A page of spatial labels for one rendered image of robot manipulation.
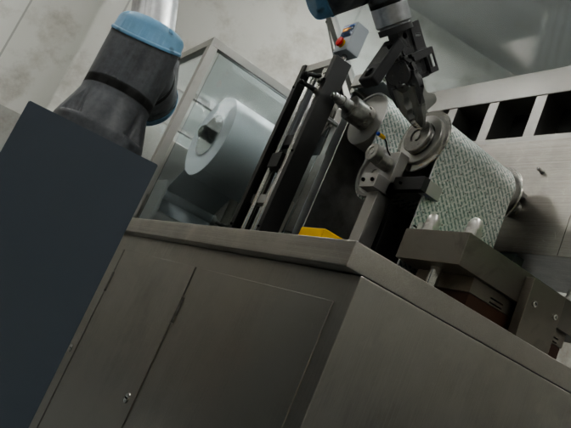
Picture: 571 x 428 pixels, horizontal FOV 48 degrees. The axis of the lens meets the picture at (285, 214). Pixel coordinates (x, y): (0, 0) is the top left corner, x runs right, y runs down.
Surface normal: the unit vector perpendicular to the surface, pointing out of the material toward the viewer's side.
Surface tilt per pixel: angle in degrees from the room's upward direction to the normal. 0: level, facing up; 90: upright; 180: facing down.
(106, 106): 72
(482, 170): 90
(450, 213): 90
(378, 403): 90
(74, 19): 90
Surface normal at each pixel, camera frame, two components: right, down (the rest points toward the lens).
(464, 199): 0.51, 0.03
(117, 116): 0.63, -0.23
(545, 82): -0.76, -0.44
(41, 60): 0.32, -0.07
